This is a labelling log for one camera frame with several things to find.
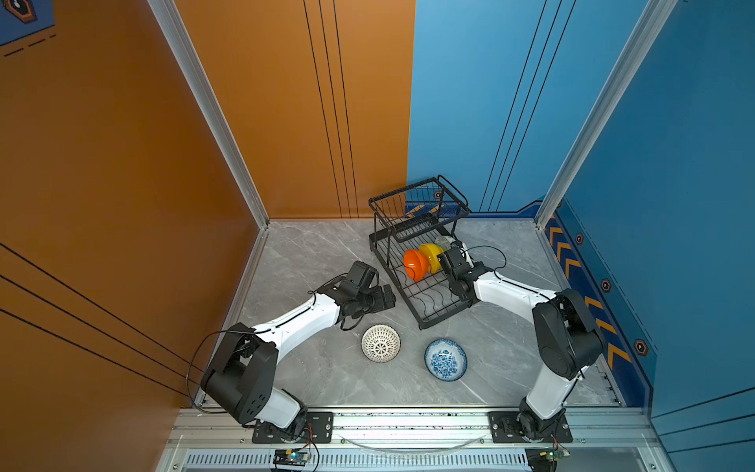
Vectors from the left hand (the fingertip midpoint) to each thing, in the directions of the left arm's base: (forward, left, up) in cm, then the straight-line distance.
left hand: (387, 297), depth 88 cm
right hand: (+10, -29, 0) cm, 31 cm away
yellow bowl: (+16, -15, +2) cm, 22 cm away
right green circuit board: (-38, -39, -10) cm, 55 cm away
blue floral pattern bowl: (-16, -17, -8) cm, 25 cm away
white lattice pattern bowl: (-11, +2, -8) cm, 14 cm away
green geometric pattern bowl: (+24, -20, -3) cm, 32 cm away
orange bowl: (+14, -10, -2) cm, 17 cm away
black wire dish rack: (+39, -9, -9) cm, 41 cm away
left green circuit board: (-39, +23, -10) cm, 46 cm away
